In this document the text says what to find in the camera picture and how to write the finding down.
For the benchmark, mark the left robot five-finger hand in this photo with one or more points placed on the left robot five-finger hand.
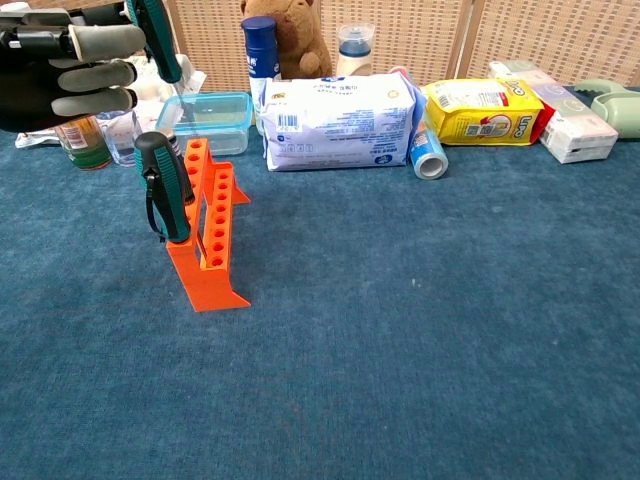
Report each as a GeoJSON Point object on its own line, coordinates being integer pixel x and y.
{"type": "Point", "coordinates": [30, 85]}

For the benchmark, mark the woven rattan folding screen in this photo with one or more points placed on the woven rattan folding screen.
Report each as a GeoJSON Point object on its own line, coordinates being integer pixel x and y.
{"type": "Point", "coordinates": [550, 35]}

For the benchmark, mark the yellow Lipo snack bag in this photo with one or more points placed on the yellow Lipo snack bag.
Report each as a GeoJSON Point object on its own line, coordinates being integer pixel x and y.
{"type": "Point", "coordinates": [480, 115]}

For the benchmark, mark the white wet wipes pack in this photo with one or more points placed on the white wet wipes pack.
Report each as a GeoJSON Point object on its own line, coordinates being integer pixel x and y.
{"type": "Point", "coordinates": [340, 125]}

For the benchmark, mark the red and yellow snack box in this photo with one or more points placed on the red and yellow snack box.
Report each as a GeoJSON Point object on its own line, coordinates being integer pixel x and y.
{"type": "Point", "coordinates": [547, 125]}

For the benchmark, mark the green tea bottle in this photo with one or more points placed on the green tea bottle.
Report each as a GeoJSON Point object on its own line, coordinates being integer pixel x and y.
{"type": "Point", "coordinates": [85, 147]}

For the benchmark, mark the white egg carton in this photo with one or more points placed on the white egg carton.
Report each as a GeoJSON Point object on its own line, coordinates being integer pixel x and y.
{"type": "Point", "coordinates": [150, 90]}

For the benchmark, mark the clear water bottle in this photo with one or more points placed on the clear water bottle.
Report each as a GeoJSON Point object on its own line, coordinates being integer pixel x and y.
{"type": "Point", "coordinates": [125, 145]}

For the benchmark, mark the pastel tissue box pack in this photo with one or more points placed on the pastel tissue box pack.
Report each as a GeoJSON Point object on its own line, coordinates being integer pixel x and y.
{"type": "Point", "coordinates": [575, 130]}

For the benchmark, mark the black metal hex driver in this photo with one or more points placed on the black metal hex driver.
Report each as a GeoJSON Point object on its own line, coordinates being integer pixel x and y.
{"type": "Point", "coordinates": [186, 185]}

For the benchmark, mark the large green-black screwdriver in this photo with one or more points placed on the large green-black screwdriver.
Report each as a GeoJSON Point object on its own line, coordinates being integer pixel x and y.
{"type": "Point", "coordinates": [167, 200]}

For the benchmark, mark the small green-black screwdriver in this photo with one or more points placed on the small green-black screwdriver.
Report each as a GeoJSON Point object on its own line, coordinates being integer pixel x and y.
{"type": "Point", "coordinates": [160, 45]}

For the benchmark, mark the blue felt table cover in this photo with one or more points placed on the blue felt table cover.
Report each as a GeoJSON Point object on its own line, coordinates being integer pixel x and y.
{"type": "Point", "coordinates": [400, 325]}

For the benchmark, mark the clear container with blue lid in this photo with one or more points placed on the clear container with blue lid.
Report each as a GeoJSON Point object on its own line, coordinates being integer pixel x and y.
{"type": "Point", "coordinates": [215, 120]}

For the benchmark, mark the orange screwdriver holder rack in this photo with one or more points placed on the orange screwdriver holder rack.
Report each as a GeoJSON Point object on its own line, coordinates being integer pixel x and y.
{"type": "Point", "coordinates": [210, 290]}

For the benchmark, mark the brown capybara plush toy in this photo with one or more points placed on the brown capybara plush toy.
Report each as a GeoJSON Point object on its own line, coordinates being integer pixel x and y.
{"type": "Point", "coordinates": [300, 35]}

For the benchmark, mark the pale green lint roller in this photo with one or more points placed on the pale green lint roller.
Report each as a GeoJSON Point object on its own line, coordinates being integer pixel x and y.
{"type": "Point", "coordinates": [615, 107]}

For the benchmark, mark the cream sauce bottle clear cap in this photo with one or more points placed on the cream sauce bottle clear cap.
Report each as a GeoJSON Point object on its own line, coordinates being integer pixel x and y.
{"type": "Point", "coordinates": [355, 55]}

